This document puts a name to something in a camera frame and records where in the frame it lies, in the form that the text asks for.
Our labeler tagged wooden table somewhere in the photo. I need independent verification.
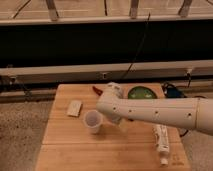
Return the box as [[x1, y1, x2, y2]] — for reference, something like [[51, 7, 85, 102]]
[[35, 84, 191, 171]]

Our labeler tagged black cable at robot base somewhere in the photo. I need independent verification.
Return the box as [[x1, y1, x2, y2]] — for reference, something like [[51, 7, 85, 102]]
[[162, 82, 208, 138]]

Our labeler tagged green bowl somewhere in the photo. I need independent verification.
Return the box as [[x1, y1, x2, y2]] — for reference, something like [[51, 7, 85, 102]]
[[128, 86, 157, 99]]

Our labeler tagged black hanging cable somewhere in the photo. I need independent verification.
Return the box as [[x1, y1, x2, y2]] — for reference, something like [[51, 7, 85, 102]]
[[120, 12, 152, 81]]

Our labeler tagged white tube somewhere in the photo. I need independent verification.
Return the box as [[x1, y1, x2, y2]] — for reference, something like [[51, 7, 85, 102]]
[[154, 124, 170, 166]]

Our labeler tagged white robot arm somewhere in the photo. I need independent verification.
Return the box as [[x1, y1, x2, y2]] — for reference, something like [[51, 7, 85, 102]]
[[96, 82, 213, 136]]

